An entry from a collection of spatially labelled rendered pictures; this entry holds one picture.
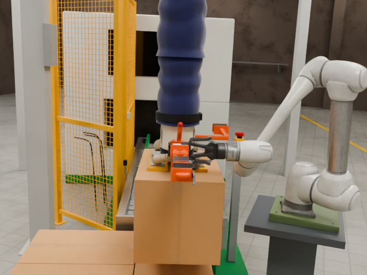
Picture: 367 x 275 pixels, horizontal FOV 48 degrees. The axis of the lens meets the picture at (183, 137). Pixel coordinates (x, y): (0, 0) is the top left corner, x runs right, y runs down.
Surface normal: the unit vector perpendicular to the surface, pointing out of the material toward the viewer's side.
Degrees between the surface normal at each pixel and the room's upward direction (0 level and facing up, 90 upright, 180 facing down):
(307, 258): 90
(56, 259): 0
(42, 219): 90
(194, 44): 98
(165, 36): 94
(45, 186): 90
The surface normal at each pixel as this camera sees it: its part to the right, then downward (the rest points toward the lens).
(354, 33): -0.32, 0.19
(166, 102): -0.55, -0.12
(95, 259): 0.04, -0.98
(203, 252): 0.02, 0.20
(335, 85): -0.73, 0.33
